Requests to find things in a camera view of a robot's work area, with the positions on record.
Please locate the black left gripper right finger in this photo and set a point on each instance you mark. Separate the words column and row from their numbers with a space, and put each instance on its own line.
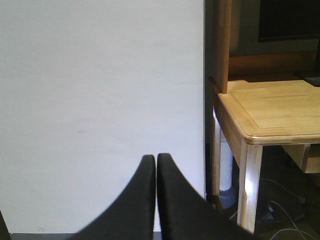
column 184, row 214

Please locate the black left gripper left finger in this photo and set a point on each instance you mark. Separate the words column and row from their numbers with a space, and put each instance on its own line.
column 131, row 215

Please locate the white pipe with grey base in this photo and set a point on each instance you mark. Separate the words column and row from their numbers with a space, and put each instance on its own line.
column 227, row 192

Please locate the light wooden desk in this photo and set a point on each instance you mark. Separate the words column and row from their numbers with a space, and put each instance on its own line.
column 258, row 101

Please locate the black computer monitor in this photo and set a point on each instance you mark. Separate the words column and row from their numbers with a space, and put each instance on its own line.
column 281, row 20

